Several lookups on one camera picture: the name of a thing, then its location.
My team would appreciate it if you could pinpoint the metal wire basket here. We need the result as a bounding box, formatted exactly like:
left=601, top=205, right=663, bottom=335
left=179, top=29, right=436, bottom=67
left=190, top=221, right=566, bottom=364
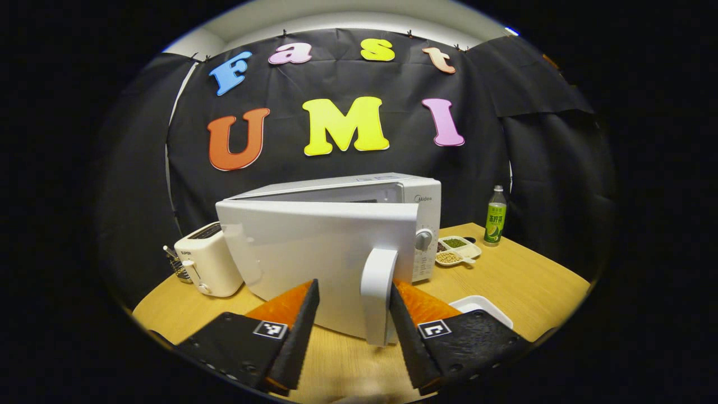
left=163, top=245, right=192, bottom=284

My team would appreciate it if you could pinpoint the black backdrop cloth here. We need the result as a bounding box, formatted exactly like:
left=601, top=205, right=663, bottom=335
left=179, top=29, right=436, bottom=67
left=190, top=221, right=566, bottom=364
left=95, top=28, right=618, bottom=315

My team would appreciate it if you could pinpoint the green drink bottle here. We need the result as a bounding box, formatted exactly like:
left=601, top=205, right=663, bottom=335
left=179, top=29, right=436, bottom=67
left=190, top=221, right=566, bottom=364
left=484, top=185, right=508, bottom=247

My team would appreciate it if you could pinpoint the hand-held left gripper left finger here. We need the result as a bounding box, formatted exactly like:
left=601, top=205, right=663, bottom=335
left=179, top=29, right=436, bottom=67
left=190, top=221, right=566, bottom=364
left=173, top=278, right=321, bottom=397

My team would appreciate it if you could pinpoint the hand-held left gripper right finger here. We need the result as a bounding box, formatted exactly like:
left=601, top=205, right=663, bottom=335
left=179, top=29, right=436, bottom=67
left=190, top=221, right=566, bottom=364
left=389, top=279, right=532, bottom=396

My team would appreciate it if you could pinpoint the divided white bean dish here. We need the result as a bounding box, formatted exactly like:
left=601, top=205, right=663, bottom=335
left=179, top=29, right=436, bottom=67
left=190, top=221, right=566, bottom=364
left=435, top=236, right=482, bottom=267

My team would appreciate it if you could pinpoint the white microwave oven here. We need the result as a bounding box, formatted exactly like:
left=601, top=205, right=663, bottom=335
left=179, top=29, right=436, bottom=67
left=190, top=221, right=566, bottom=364
left=215, top=172, right=442, bottom=347

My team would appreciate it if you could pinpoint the white square plate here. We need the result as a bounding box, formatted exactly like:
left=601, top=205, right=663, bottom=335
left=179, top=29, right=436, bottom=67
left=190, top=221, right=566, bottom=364
left=449, top=295, right=514, bottom=329

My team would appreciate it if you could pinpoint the white toaster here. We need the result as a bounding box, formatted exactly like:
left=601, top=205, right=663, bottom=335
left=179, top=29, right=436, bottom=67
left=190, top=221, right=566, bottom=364
left=174, top=222, right=245, bottom=298

